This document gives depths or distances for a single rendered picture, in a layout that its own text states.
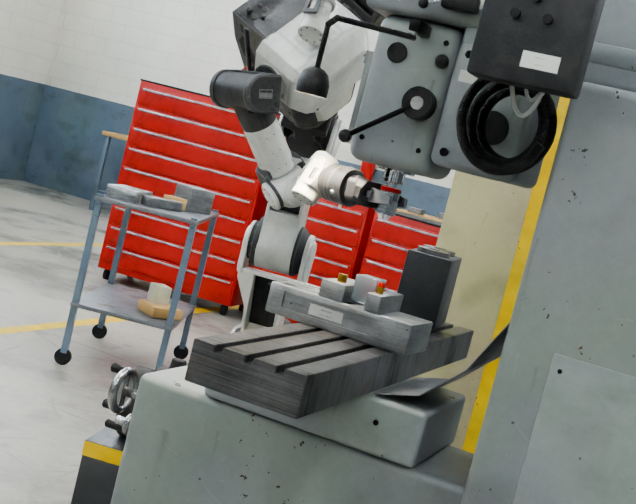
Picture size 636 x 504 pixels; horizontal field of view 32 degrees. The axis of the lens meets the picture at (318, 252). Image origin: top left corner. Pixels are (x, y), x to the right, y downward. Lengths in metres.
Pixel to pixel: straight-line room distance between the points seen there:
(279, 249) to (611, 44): 1.20
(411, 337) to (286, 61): 0.78
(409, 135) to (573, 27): 0.49
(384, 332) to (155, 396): 0.54
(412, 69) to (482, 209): 1.85
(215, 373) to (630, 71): 0.99
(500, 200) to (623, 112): 2.06
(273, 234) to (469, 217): 1.27
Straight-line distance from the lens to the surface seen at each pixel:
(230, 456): 2.49
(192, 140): 7.85
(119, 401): 2.78
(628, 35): 2.30
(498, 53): 2.07
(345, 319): 2.47
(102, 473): 3.12
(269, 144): 2.81
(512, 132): 2.30
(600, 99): 2.17
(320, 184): 2.57
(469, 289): 4.20
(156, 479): 2.58
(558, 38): 2.05
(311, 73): 2.45
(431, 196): 11.80
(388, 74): 2.41
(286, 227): 3.10
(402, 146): 2.38
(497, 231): 4.18
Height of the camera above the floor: 1.33
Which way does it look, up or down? 5 degrees down
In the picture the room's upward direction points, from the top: 14 degrees clockwise
